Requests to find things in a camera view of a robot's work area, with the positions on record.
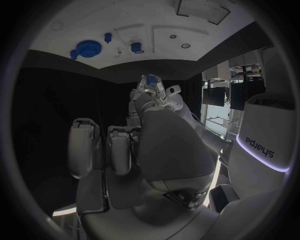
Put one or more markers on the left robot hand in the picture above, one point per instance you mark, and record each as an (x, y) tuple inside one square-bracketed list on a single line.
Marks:
[(159, 90)]

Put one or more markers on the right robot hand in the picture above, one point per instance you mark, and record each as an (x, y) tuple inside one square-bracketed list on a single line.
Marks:
[(173, 150)]

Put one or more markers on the blue block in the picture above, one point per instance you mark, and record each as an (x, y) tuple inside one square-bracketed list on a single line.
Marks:
[(152, 80), (136, 47)]

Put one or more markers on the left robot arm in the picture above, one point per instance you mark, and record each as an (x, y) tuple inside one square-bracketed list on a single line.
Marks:
[(187, 112)]

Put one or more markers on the white task board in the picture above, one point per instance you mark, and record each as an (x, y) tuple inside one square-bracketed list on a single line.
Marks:
[(150, 22)]

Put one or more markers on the black monitor screen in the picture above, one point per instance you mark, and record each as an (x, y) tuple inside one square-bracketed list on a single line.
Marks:
[(213, 96)]

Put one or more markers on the blue peg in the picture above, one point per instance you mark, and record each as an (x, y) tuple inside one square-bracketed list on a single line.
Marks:
[(108, 37), (73, 54)]

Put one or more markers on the blue gear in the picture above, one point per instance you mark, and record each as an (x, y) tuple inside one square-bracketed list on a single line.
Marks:
[(89, 48)]

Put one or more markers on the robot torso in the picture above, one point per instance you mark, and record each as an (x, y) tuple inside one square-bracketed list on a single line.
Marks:
[(262, 135)]

